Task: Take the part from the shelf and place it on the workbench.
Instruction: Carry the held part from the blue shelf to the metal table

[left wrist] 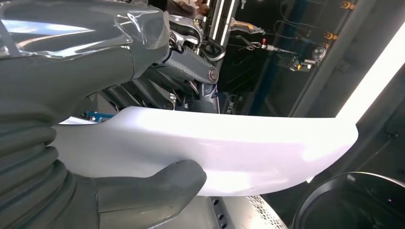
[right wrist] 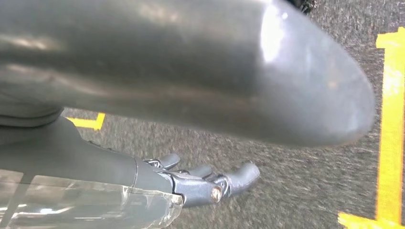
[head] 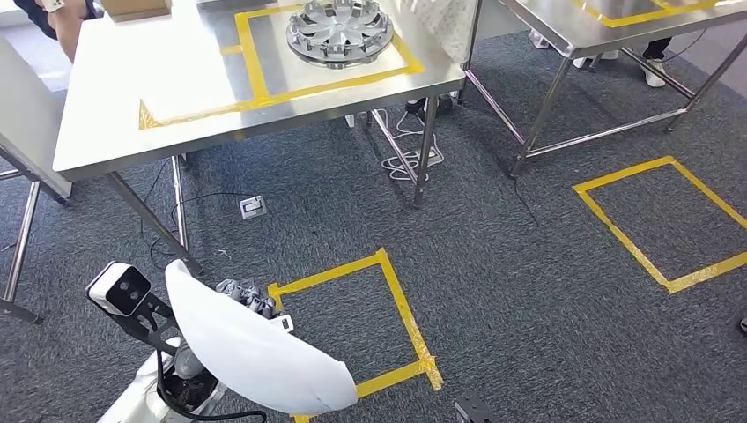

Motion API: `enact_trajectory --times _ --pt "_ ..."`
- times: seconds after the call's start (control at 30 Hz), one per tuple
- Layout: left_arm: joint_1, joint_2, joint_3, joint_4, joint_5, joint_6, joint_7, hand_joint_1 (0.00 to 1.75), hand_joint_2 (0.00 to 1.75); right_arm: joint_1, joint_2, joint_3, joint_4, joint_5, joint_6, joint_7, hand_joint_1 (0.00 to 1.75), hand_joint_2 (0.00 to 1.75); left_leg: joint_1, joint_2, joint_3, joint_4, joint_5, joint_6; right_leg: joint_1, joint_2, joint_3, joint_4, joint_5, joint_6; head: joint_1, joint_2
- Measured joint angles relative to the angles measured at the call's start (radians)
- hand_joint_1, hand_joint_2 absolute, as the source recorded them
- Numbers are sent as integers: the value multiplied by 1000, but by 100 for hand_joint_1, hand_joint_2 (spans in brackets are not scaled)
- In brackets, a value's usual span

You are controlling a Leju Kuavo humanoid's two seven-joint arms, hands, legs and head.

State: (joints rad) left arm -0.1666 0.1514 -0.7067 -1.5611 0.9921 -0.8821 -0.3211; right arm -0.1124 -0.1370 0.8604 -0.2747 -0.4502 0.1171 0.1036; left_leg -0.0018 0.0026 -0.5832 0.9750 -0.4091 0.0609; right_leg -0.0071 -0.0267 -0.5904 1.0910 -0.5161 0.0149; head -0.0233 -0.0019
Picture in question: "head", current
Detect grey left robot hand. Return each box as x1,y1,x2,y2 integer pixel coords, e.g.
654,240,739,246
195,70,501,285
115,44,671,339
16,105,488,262
174,278,280,381

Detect person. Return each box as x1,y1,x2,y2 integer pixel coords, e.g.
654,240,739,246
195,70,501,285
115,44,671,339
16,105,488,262
572,37,673,89
401,0,481,116
11,0,100,63

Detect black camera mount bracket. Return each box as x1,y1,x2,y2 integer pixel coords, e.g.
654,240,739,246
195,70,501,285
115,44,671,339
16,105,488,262
114,292,191,359

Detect yellow workbench tape marking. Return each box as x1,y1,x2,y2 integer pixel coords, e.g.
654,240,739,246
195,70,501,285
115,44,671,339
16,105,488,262
137,3,425,130

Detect black robot body part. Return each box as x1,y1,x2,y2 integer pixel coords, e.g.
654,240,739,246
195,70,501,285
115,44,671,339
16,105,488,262
454,392,499,423

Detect grey wheel cover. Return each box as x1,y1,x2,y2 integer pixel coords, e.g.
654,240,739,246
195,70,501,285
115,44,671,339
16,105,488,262
285,0,395,70

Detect white desk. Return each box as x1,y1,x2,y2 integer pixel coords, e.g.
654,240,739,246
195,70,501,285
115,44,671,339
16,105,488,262
0,34,72,200

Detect steel workbench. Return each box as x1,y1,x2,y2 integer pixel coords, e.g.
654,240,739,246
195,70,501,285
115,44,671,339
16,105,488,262
499,0,747,179
0,145,71,326
52,0,468,277

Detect black floor cable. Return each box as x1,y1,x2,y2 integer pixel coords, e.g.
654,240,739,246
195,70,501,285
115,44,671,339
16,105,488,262
512,174,542,229
138,157,258,271

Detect black camera cable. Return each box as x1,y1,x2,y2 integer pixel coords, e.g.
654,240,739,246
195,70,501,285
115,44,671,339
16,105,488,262
154,350,269,423

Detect grey floor socket box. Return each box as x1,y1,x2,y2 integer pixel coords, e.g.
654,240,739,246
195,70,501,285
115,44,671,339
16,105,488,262
239,195,269,221

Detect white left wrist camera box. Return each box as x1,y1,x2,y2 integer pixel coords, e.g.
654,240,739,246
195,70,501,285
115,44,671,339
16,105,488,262
85,261,153,318

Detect white coiled cable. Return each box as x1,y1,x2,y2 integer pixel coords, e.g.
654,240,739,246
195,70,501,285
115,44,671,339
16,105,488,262
373,108,446,182

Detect cardboard box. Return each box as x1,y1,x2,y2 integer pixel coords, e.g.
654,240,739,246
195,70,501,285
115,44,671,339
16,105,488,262
99,0,174,23

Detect white plastic shell part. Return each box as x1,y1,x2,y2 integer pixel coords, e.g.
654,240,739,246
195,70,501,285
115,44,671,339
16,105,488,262
165,259,359,416

